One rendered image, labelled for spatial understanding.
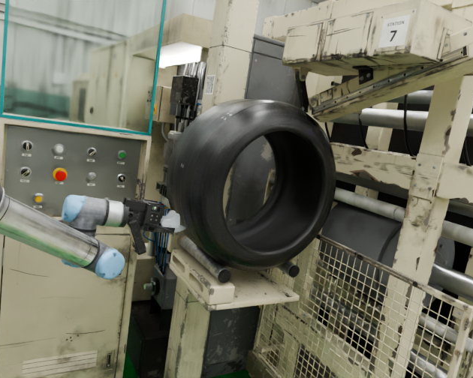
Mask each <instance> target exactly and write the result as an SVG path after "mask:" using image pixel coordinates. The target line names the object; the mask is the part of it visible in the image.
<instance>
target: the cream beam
mask: <svg viewBox="0 0 473 378"><path fill-rule="evenodd" d="M406 15H411V16H410V20H409V24H408V30H407V34H406V38H405V44H404V45H400V46H387V47H380V48H378V46H379V42H380V38H381V31H382V27H383V24H384V20H386V19H390V18H394V17H402V16H406ZM471 25H472V21H469V20H467V19H465V18H463V17H461V16H459V15H457V14H455V13H453V12H451V11H449V10H446V9H444V8H442V7H440V6H438V5H436V4H434V3H432V2H430V1H428V0H410V1H404V2H400V3H396V4H390V5H387V6H383V7H377V8H373V9H369V10H363V11H360V12H356V13H350V14H346V15H342V16H336V17H333V18H329V19H323V20H319V21H316V22H310V23H306V24H302V25H296V26H292V27H289V28H288V31H287V36H286V40H285V48H284V53H283V58H282V65H286V66H289V67H305V68H309V69H312V70H311V71H309V72H312V73H315V74H320V75H323V76H326V77H330V76H349V75H359V70H356V69H353V68H352V67H353V66H361V65H367V66H369V67H370V68H373V70H374V69H376V68H387V67H400V66H414V65H435V64H436V63H438V62H439V60H440V58H441V55H442V51H443V48H444V42H445V38H446V37H448V36H451V35H453V34H456V33H457V32H460V31H462V30H464V29H466V28H469V27H471Z"/></svg>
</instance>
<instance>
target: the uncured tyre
mask: <svg viewBox="0 0 473 378"><path fill-rule="evenodd" d="M228 112H231V113H233V114H234V115H232V116H231V117H230V118H228V119H227V120H226V121H222V120H221V119H220V118H221V117H222V116H224V115H225V114H226V113H228ZM262 136H264V137H265V138H266V140H267V141H268V143H269V144H270V147H271V149H272V150H273V154H274V158H275V162H276V176H275V181H274V184H273V189H272V190H271V193H270V195H269V197H268V199H267V201H266V202H265V203H264V205H263V206H262V207H261V208H260V210H259V211H258V212H256V213H255V214H254V215H253V216H251V217H250V218H249V219H247V220H245V221H243V222H240V223H236V224H232V225H227V223H226V220H225V217H224V209H223V194H224V186H225V182H226V180H227V176H228V173H229V172H230V169H231V167H232V166H233V163H234V161H235V160H236V159H237V157H238V156H239V155H240V153H241V152H242V151H243V150H244V149H245V148H246V147H247V146H248V145H249V144H250V143H252V142H253V141H255V140H256V139H257V138H259V137H262ZM182 161H184V162H185V166H184V168H183V170H182V169H180V164H181V162H182ZM335 191H336V163H335V158H334V154H333V150H332V146H331V144H330V141H329V140H328V137H327V135H326V134H325V132H324V130H323V129H322V127H321V126H320V125H319V123H317V122H316V120H314V119H313V118H312V117H311V116H310V115H308V114H307V113H306V112H304V111H302V110H301V109H299V108H298V107H296V106H294V105H291V104H289V103H285V102H281V101H277V100H252V99H237V100H229V101H226V102H224V103H220V104H218V105H217V106H213V107H212V108H210V109H208V110H207V111H205V112H203V113H202V114H201V115H199V116H198V117H197V118H196V119H195V120H194V121H193V122H192V123H191V124H190V125H189V126H188V127H187V128H186V129H185V130H184V131H183V133H182V135H181V136H180V138H179V139H178V141H177V143H176V145H175V147H174V149H173V152H172V154H171V156H170V161H169V164H168V168H167V197H168V201H169V204H170V209H171V210H174V211H175V212H176V213H177V214H179V216H180V225H181V226H184V227H186V229H184V230H183V232H184V234H185V235H186V236H187V237H188V238H189V239H191V240H192V241H193V242H194V243H195V244H196V245H197V246H198V247H199V248H201V249H202V250H203V251H204V252H205V253H207V254H208V255H209V256H210V257H212V258H213V259H214V260H215V261H217V262H218V263H221V264H222V265H224V266H227V267H230V268H232V269H238V270H242V271H247V272H259V271H265V270H268V269H273V268H275V267H278V266H280V265H283V264H285V263H286V262H288V261H290V260H292V259H293V258H294V257H295V256H297V255H298V254H300V253H301V252H302V251H303V250H304V249H305V248H306V247H307V246H308V245H309V244H310V243H311V242H312V241H313V240H314V239H315V237H316V236H317V234H319V232H320V231H321V229H322V227H323V225H324V224H325V222H326V220H327V217H328V215H329V213H330V210H331V207H332V204H333V200H334V196H335Z"/></svg>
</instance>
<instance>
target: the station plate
mask: <svg viewBox="0 0 473 378"><path fill-rule="evenodd" d="M410 16H411V15H406V16H399V17H394V18H390V19H385V20H384V24H383V27H382V31H381V38H380V42H379V46H378V48H380V47H393V46H400V45H404V44H405V38H406V34H407V30H408V24H409V20H410Z"/></svg>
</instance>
